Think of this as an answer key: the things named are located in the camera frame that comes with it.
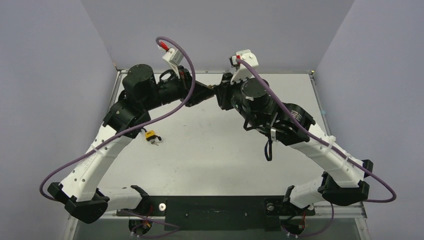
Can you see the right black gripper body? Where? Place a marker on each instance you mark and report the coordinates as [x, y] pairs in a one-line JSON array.
[[224, 91]]

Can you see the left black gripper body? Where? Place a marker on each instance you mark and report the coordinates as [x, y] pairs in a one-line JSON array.
[[176, 90]]

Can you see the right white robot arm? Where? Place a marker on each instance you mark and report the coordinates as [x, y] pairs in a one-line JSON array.
[[342, 183]]

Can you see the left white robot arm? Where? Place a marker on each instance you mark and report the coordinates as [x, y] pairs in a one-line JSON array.
[[79, 192]]

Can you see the yellow padlock with keys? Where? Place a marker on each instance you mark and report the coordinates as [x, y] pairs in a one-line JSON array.
[[151, 136]]

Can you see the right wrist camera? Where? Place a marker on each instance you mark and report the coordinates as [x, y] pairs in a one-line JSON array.
[[242, 73]]

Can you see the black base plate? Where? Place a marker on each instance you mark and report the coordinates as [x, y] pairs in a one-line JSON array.
[[219, 213]]

